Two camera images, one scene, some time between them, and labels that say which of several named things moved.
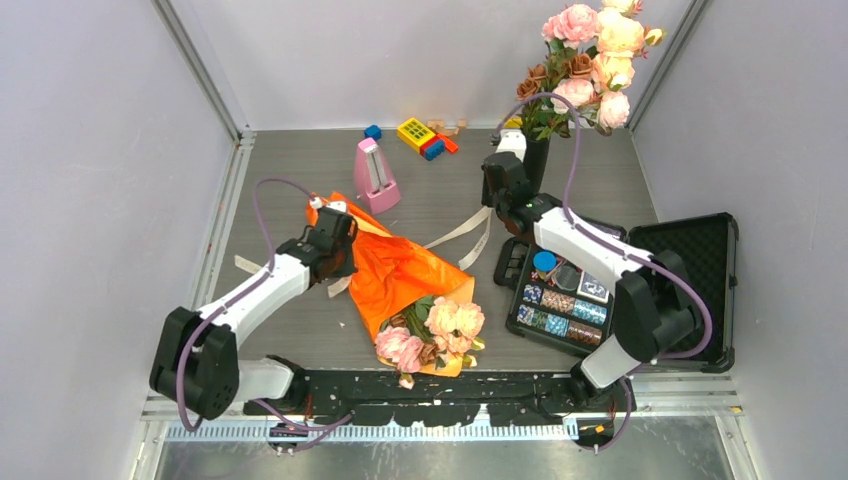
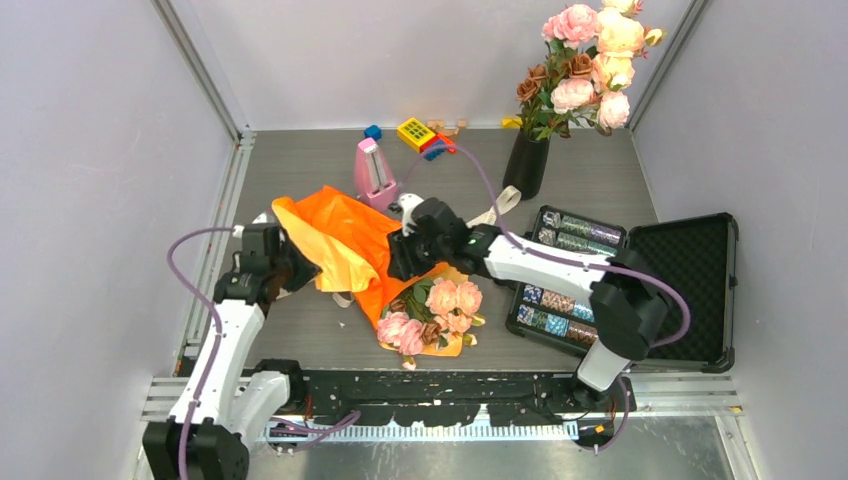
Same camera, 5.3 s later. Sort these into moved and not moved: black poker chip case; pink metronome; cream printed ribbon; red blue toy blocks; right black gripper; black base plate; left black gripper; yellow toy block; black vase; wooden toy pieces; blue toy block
Moved: cream printed ribbon; left black gripper; right black gripper
Not moved: red blue toy blocks; yellow toy block; blue toy block; black base plate; pink metronome; black poker chip case; wooden toy pieces; black vase
